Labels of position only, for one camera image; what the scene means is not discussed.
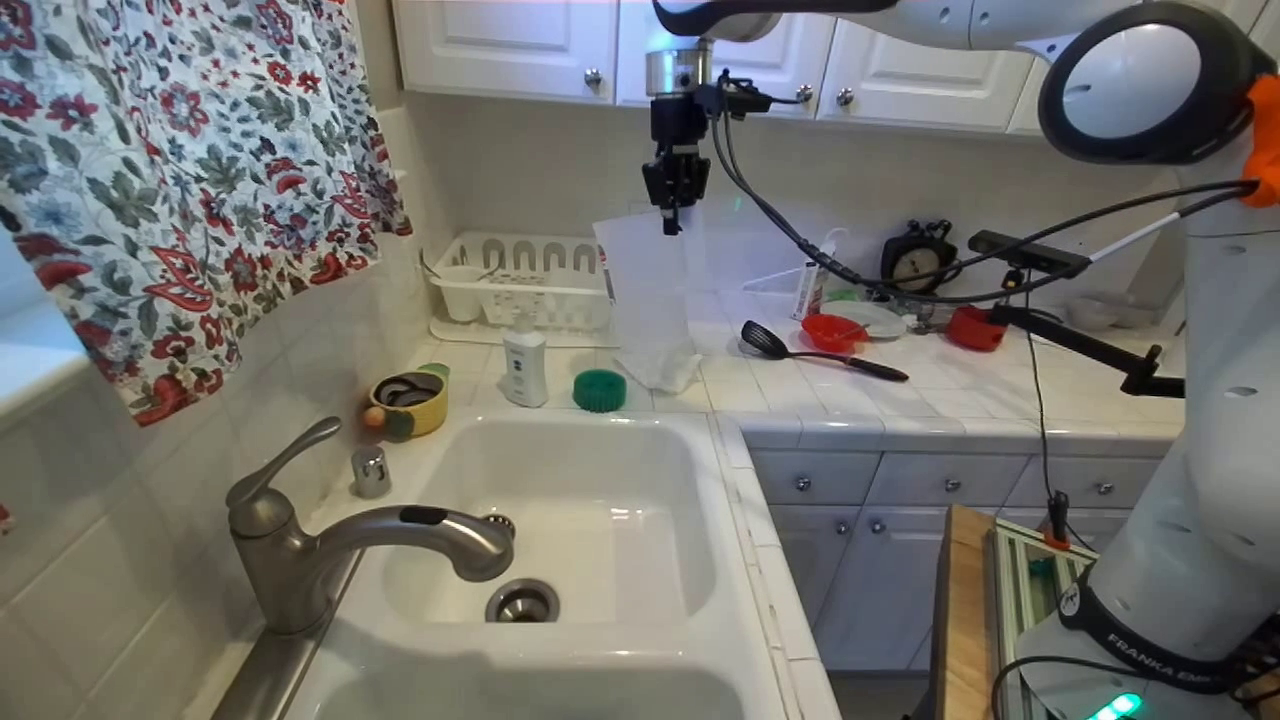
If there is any wide floral curtain panel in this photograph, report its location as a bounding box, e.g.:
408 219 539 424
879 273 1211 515
0 0 414 433

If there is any brushed metal faucet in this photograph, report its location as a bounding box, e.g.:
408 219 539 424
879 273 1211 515
219 412 520 639

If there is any thin black camera cable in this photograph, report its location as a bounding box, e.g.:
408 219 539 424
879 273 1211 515
1014 273 1078 551

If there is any black round clock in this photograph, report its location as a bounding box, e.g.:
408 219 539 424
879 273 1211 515
875 214 965 301

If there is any white plastic bottle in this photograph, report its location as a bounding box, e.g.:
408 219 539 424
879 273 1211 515
495 326 554 412

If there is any red plastic bowl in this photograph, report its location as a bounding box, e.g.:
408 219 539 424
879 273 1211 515
797 307 873 360
943 301 1012 355

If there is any white dish rack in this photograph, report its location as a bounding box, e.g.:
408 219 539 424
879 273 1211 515
418 228 621 340

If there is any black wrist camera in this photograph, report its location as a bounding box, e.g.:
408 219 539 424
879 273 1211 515
702 72 780 124

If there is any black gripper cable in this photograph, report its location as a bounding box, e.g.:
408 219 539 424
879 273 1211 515
706 111 1264 304

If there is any grey sink drain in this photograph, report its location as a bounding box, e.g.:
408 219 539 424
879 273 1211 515
481 572 563 628

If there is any wooden board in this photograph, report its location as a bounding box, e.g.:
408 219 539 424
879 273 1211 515
929 499 998 720

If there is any white lower cabinet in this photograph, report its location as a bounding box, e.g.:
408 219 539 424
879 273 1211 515
744 435 1183 676

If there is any black stereo camera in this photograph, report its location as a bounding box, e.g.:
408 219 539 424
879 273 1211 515
966 228 1092 282

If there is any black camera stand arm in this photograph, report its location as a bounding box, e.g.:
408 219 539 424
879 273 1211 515
983 301 1186 404

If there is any white cabinet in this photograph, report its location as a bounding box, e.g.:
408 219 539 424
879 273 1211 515
386 0 1064 139
744 435 1183 676

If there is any orange cable clip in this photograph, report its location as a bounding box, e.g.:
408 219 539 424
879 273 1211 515
1241 72 1280 210

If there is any white upper cabinet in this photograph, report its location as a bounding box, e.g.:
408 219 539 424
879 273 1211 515
386 0 1064 139

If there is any white double sink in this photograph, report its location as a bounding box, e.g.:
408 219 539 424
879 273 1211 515
284 404 790 720

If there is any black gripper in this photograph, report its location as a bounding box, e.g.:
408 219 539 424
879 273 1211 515
639 91 711 240

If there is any small metal sink knob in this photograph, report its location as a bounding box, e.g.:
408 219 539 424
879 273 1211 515
347 435 395 499

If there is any clear plastic container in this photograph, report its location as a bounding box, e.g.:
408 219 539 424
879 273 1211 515
697 214 860 326

